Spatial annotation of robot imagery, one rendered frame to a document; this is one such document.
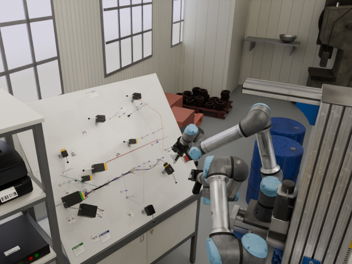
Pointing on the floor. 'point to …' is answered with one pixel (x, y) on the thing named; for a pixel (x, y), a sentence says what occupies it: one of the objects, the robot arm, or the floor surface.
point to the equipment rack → (31, 118)
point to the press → (342, 15)
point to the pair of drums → (294, 140)
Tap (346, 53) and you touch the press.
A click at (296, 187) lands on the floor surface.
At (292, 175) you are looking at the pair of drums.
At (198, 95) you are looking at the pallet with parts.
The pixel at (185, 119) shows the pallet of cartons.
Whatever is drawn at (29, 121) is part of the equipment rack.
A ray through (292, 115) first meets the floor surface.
